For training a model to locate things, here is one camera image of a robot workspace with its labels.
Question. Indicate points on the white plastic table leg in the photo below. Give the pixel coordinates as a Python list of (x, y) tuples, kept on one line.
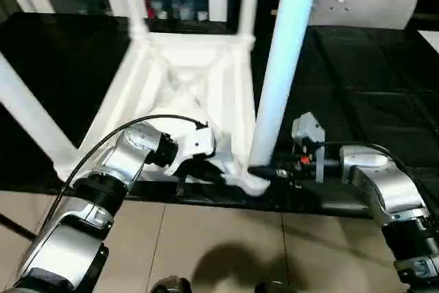
[(24, 101), (249, 1), (132, 5), (284, 49)]

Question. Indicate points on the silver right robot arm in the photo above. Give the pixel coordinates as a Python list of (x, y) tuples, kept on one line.
[(387, 190)]

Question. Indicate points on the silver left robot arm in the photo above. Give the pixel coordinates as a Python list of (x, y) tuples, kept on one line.
[(120, 159)]

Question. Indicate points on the black mat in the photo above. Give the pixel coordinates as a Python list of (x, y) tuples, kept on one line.
[(377, 101)]

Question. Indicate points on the dark left robot leg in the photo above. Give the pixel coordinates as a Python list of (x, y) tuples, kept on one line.
[(171, 285)]

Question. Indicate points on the white flat panel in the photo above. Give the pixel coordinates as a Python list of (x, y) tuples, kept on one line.
[(430, 37)]

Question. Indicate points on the black metal stand pole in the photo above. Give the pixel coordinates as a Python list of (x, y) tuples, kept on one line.
[(17, 226)]

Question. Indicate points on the black bar with red light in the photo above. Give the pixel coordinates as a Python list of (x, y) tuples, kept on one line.
[(427, 16)]

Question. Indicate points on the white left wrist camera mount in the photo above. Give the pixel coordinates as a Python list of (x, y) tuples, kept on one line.
[(199, 142)]

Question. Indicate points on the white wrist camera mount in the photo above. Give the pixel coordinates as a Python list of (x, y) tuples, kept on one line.
[(199, 142), (307, 131)]

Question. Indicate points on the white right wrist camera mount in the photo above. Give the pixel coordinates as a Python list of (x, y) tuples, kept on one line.
[(307, 131)]

